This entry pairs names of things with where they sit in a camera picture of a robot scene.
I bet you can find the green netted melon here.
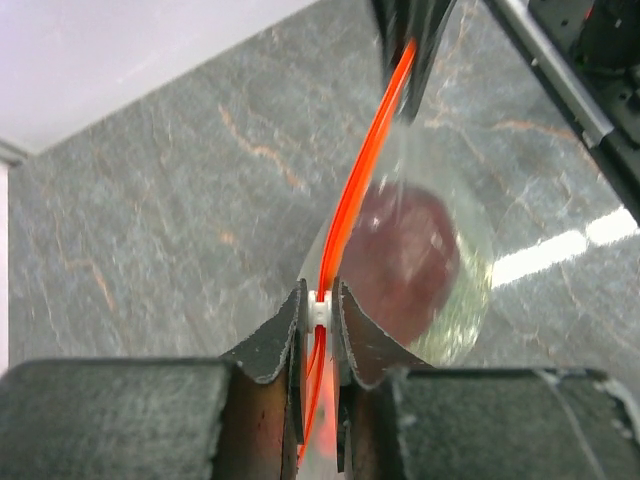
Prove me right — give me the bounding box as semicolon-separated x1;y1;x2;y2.
409;243;493;366

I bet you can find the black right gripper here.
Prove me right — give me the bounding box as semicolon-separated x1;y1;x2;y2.
487;1;639;217

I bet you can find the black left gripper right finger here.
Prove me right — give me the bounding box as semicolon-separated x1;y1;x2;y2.
332;281;639;479

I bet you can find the clear orange-zipper zip bag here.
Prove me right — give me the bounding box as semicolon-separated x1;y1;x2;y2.
294;0;496;480

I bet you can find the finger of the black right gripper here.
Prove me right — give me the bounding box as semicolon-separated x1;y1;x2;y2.
372;0;455;123

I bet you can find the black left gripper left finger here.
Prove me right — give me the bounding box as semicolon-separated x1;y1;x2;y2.
1;282;307;479

